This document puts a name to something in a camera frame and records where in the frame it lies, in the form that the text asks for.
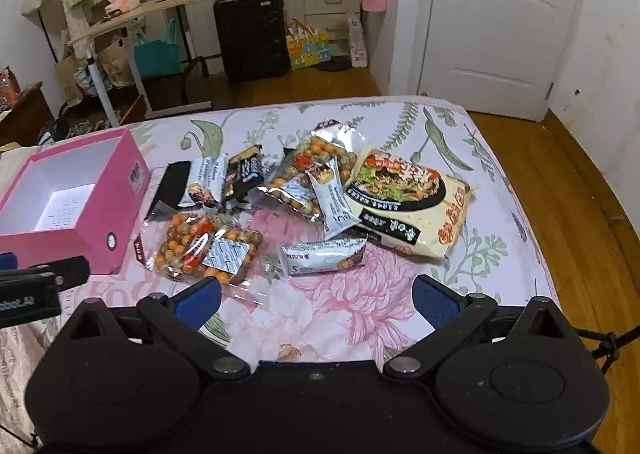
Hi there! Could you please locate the white snack packet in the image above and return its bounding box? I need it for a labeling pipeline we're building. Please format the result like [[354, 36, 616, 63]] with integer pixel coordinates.
[[278, 234, 368, 277], [306, 157, 360, 241], [179, 154, 230, 209]]

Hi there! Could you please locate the wooden cabinet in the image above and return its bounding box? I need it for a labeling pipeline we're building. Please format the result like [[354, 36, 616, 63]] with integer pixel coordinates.
[[0, 86, 53, 147]]

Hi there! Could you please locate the black strap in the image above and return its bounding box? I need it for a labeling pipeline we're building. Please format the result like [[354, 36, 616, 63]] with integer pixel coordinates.
[[575, 324, 621, 375]]

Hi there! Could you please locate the black bag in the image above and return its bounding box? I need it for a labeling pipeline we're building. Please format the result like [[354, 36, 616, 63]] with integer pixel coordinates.
[[37, 104, 76, 145]]

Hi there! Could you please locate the teal shopping bag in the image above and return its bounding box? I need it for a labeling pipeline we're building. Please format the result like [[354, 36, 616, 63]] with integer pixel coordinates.
[[134, 18, 181, 77]]

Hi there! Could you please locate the flat black snack packet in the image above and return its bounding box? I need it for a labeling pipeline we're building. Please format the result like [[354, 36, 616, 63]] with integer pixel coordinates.
[[144, 160, 193, 221]]

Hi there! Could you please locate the folding side table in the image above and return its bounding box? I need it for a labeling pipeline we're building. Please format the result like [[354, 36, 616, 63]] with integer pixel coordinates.
[[67, 0, 227, 127]]

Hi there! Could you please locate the colourful cardboard box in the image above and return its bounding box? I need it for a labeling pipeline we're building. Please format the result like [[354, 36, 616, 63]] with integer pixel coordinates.
[[286, 18, 333, 71]]

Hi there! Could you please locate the white paper bag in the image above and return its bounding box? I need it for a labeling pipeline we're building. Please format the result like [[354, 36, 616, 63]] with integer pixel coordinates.
[[347, 13, 369, 68]]

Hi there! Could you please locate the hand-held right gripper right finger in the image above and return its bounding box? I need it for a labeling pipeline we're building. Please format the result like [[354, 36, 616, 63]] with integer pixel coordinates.
[[382, 275, 581, 378]]

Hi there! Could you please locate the clear bag of coated peanuts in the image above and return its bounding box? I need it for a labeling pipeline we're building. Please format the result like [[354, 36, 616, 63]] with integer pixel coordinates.
[[135, 213, 266, 287], [257, 119, 368, 224]]

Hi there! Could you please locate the black glossy snack packet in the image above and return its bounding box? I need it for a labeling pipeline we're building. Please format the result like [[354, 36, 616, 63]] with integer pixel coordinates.
[[221, 145, 266, 205]]

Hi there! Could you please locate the black suitcase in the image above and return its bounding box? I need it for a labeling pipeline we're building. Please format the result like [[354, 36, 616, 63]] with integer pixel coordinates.
[[213, 0, 291, 84]]

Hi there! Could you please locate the brown paper bag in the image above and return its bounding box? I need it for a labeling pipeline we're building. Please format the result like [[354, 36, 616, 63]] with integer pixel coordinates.
[[54, 54, 86, 107], [97, 36, 136, 87]]

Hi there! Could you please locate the large yellow noodle packet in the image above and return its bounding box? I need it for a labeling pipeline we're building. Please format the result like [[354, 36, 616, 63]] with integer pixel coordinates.
[[342, 145, 476, 261]]

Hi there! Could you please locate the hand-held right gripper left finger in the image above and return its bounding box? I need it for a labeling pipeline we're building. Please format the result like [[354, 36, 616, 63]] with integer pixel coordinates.
[[65, 276, 252, 381]]

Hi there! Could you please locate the white door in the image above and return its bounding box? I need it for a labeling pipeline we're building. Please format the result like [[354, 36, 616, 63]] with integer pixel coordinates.
[[417, 0, 583, 122]]

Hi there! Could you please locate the pink cardboard box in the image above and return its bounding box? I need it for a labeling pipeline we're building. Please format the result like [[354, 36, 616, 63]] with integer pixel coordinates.
[[0, 128, 152, 276]]

